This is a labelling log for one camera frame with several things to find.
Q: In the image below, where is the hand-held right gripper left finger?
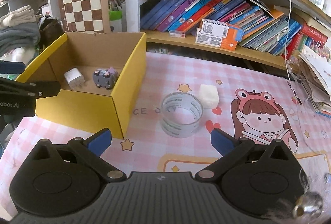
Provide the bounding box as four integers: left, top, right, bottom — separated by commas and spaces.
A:
24, 128, 127, 183

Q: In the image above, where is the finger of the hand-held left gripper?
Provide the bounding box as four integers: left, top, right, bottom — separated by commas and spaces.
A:
0, 77, 61, 99
0, 61, 26, 75

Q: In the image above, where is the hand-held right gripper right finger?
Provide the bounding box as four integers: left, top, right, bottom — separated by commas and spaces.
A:
194, 128, 295, 182

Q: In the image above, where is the white power adapter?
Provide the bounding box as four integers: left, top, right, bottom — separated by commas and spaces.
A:
64, 67, 86, 89

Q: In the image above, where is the yellow cardboard box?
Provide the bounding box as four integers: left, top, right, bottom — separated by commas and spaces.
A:
16, 32, 147, 140

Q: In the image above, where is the white foam cube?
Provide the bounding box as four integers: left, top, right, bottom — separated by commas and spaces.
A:
199, 84, 220, 109

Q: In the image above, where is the clear tape roll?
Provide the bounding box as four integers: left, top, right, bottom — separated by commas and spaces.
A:
160, 93, 204, 139

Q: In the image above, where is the grey purple toy car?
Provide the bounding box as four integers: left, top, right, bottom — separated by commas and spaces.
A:
92, 67, 119, 90

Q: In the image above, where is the clear plastic bag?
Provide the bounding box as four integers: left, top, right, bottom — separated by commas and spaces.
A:
0, 46, 39, 63

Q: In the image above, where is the grey folded blanket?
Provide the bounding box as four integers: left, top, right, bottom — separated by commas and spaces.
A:
0, 22, 41, 54

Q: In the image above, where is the beige folded cloth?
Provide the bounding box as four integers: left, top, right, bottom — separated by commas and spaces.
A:
0, 5, 37, 29

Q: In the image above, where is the dark brown bag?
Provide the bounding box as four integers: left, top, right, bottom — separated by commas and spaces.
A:
39, 15, 65, 47

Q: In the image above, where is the pink checkered desk mat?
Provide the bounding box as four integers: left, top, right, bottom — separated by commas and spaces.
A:
0, 51, 331, 214

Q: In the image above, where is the black pen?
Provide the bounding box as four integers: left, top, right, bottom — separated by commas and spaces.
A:
287, 80, 302, 106

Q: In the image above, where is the brown white chessboard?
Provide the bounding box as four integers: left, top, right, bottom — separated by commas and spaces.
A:
59, 0, 109, 33

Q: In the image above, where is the orange white carton box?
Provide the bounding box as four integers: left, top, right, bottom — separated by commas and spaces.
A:
201, 19, 243, 42
195, 28, 238, 51

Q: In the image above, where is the silver bell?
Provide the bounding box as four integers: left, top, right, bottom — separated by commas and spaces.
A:
292, 192, 324, 220

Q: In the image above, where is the wooden bookshelf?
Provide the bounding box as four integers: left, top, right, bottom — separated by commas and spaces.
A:
140, 0, 331, 72

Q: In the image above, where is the bundle of pens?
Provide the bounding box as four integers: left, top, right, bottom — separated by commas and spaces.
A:
108, 0, 126, 13

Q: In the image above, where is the pile of papers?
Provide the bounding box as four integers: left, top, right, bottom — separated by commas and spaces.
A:
297, 44, 331, 118

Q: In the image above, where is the row of leaning books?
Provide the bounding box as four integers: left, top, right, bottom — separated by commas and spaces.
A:
141, 0, 329, 56

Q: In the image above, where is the bead bracelet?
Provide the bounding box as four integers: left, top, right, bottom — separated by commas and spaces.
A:
283, 55, 300, 73

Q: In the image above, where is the white cable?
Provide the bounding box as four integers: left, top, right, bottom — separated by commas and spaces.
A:
265, 0, 327, 155

